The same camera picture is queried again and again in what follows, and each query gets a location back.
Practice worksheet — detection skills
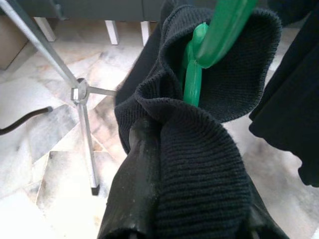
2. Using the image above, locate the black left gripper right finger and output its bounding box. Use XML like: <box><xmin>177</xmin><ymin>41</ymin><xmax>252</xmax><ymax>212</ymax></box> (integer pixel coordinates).
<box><xmin>245</xmin><ymin>183</ymin><xmax>292</xmax><ymax>239</ymax></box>

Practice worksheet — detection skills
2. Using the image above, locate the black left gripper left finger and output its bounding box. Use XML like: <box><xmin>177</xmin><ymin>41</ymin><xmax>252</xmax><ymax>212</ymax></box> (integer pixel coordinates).
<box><xmin>96</xmin><ymin>117</ymin><xmax>165</xmax><ymax>239</ymax></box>

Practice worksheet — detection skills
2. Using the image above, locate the black logo T-shirt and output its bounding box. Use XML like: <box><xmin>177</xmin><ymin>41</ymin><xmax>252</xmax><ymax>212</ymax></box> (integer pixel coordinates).
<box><xmin>103</xmin><ymin>0</ymin><xmax>284</xmax><ymax>239</ymax></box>
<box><xmin>248</xmin><ymin>0</ymin><xmax>319</xmax><ymax>187</ymax></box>

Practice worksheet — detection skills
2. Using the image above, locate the green plastic hanger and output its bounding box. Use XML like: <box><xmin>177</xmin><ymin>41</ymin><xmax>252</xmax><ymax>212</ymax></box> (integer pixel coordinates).
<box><xmin>183</xmin><ymin>0</ymin><xmax>259</xmax><ymax>108</ymax></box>

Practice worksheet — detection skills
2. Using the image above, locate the marble folding table red edge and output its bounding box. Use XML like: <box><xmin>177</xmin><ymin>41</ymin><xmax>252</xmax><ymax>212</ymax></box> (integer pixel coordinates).
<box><xmin>0</xmin><ymin>106</ymin><xmax>53</xmax><ymax>136</ymax></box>

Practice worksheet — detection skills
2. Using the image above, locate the silver metal clothes rack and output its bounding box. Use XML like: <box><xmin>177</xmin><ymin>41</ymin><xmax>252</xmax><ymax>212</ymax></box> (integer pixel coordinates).
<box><xmin>0</xmin><ymin>0</ymin><xmax>118</xmax><ymax>196</ymax></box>

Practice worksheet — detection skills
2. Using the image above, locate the black TV console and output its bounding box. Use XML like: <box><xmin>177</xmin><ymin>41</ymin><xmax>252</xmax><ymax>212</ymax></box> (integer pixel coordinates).
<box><xmin>18</xmin><ymin>0</ymin><xmax>165</xmax><ymax>47</ymax></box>

